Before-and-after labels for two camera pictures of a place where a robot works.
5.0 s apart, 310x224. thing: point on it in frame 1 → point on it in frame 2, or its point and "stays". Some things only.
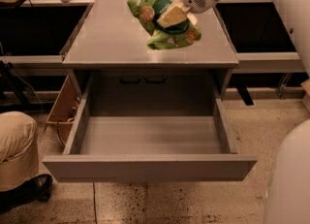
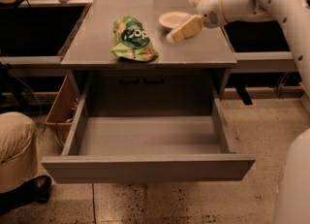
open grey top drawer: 149,148 stays
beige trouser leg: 19,162 stays
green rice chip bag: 146,4 → 132,41
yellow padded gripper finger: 175,15 → 192,26
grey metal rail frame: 248,62 stays
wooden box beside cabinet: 63,111 stays
